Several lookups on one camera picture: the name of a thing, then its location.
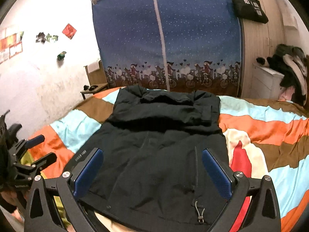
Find black tote bag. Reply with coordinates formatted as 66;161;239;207
232;0;269;24

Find person's left hand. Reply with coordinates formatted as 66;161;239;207
1;191;24;223

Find wooden wardrobe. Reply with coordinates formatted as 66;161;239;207
240;0;285;98

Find dark green padded jacket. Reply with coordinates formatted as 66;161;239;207
77;85;229;231

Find red square wall sticker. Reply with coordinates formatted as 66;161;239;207
62;24;77;39

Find blue fabric wardrobe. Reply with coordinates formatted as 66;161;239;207
92;0;241;96

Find small dark side table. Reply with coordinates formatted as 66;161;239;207
80;83;109;100

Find black objects on table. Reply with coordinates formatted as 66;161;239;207
83;85;98;91

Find colourful striped bed cover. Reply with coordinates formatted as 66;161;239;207
21;88;308;231

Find green wall hook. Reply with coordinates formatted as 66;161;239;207
57;51;66;61

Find pile of clothes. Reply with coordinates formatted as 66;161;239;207
256;44;308;106

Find red white wall posters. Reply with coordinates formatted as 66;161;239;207
0;27;24;63

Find green black wall stickers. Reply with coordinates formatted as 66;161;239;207
36;32;59;44

